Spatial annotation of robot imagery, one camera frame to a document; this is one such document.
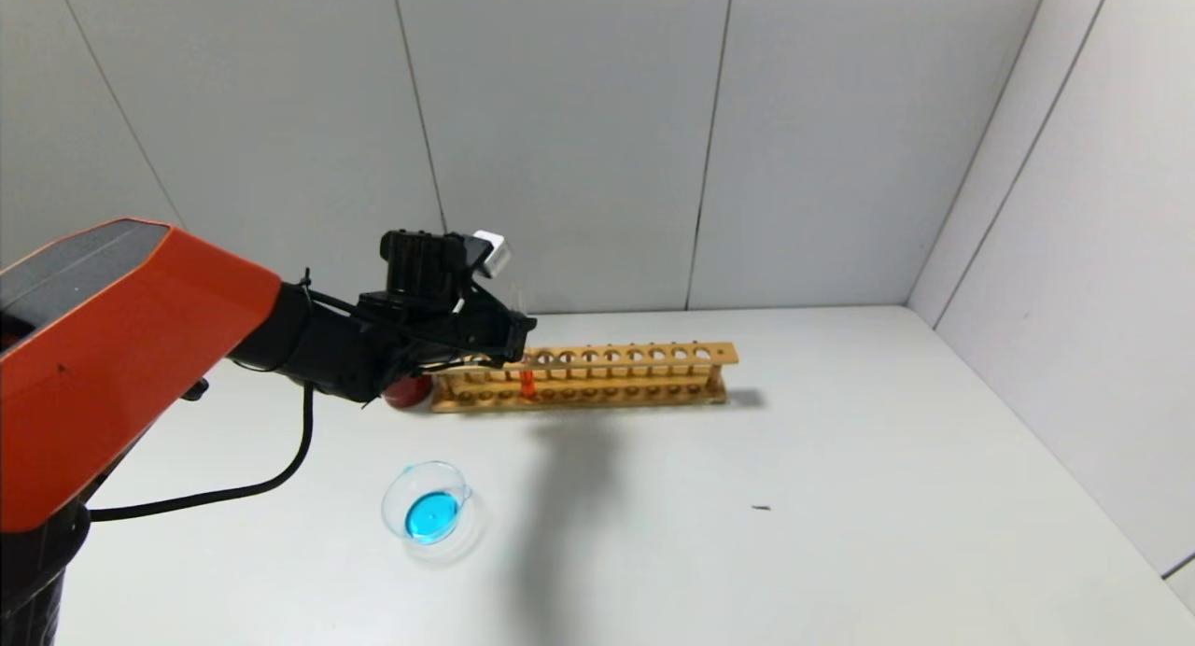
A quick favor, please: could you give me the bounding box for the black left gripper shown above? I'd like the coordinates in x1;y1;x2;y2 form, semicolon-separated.
457;286;538;370

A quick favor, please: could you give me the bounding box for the test tube with red pigment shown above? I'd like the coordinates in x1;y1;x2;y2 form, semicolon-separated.
509;287;538;401

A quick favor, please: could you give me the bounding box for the wooden test tube rack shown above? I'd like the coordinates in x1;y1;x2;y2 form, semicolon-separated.
431;342;740;414

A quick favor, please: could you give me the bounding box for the red plastic cup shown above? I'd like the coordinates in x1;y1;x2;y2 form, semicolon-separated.
384;373;433;413

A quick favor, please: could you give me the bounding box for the clear glass dish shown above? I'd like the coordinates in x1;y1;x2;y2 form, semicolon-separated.
381;460;488;563

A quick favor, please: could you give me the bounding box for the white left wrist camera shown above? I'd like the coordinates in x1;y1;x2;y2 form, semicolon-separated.
471;230;515;279

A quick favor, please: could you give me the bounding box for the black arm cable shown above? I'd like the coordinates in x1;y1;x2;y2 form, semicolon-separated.
89;380;315;524

